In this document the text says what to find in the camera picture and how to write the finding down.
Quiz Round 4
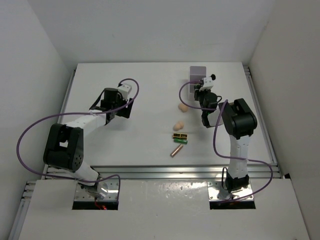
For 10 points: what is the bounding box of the rose gold lipstick tube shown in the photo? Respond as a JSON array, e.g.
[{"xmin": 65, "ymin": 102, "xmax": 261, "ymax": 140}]
[{"xmin": 170, "ymin": 144, "xmax": 184, "ymax": 158}]

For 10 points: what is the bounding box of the upper beige makeup sponge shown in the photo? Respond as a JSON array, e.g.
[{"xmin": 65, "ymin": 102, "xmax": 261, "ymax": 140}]
[{"xmin": 178, "ymin": 103, "xmax": 189, "ymax": 113}]

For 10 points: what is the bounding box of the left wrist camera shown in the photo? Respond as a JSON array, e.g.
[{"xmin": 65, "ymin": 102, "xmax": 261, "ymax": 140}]
[{"xmin": 117, "ymin": 84, "xmax": 132, "ymax": 99}]

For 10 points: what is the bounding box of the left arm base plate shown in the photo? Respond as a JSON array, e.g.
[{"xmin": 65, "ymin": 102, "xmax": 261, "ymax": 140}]
[{"xmin": 74, "ymin": 182, "xmax": 119, "ymax": 202}]

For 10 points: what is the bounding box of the beige makeup sponge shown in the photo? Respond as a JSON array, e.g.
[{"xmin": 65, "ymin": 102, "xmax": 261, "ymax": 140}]
[
  {"xmin": 173, "ymin": 121, "xmax": 185, "ymax": 131},
  {"xmin": 178, "ymin": 103, "xmax": 189, "ymax": 113}
]

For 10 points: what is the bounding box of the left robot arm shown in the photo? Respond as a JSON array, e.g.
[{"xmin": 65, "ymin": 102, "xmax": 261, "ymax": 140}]
[{"xmin": 43, "ymin": 84, "xmax": 133, "ymax": 187}]

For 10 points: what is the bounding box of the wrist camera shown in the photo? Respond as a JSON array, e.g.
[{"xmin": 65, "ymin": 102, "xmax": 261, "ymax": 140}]
[
  {"xmin": 117, "ymin": 84, "xmax": 132, "ymax": 99},
  {"xmin": 199, "ymin": 77, "xmax": 214, "ymax": 91}
]

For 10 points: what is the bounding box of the green tube lying flat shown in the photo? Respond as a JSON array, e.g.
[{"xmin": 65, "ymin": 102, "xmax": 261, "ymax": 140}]
[{"xmin": 173, "ymin": 138, "xmax": 188, "ymax": 145}]

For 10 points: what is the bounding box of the black round makeup brush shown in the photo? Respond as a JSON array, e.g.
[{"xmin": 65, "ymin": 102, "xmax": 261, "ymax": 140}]
[{"xmin": 210, "ymin": 74, "xmax": 216, "ymax": 81}]

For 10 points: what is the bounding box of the black gold lipstick case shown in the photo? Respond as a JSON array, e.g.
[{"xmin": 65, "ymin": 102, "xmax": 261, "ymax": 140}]
[{"xmin": 172, "ymin": 132, "xmax": 188, "ymax": 140}]

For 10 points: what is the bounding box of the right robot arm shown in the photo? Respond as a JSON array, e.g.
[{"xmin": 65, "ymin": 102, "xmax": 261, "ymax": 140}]
[{"xmin": 194, "ymin": 84, "xmax": 258, "ymax": 193}]

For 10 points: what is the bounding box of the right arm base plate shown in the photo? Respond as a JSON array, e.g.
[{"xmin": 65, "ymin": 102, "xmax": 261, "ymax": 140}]
[{"xmin": 207, "ymin": 181, "xmax": 254, "ymax": 202}]

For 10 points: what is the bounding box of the white divided organizer box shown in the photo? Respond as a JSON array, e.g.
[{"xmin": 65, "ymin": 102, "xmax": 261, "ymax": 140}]
[{"xmin": 187, "ymin": 65, "xmax": 207, "ymax": 101}]

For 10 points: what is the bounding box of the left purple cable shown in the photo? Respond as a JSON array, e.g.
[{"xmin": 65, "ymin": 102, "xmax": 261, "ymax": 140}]
[{"xmin": 16, "ymin": 78, "xmax": 140, "ymax": 201}]

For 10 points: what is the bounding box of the lower beige makeup sponge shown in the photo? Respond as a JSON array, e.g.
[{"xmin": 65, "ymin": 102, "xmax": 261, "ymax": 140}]
[{"xmin": 173, "ymin": 121, "xmax": 185, "ymax": 131}]

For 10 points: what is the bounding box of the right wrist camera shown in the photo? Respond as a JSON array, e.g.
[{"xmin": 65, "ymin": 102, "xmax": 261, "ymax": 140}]
[{"xmin": 199, "ymin": 77, "xmax": 214, "ymax": 91}]

